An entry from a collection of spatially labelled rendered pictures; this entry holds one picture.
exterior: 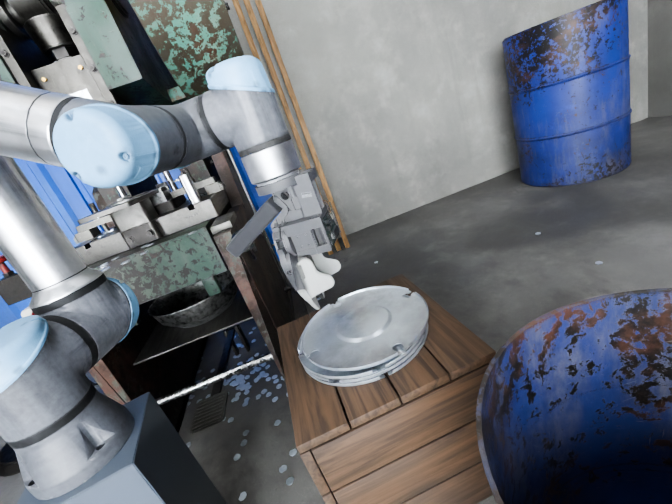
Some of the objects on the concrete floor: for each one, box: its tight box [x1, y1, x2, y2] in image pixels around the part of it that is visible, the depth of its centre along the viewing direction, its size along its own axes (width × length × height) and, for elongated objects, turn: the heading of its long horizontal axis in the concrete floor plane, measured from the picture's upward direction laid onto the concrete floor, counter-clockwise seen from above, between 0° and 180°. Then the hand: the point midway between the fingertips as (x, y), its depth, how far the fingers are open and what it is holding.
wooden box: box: [277, 274, 496, 504], centre depth 83 cm, size 40×38×35 cm
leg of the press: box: [210, 150, 308, 383], centre depth 140 cm, size 92×12×90 cm, turn 50°
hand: (313, 297), depth 57 cm, fingers closed
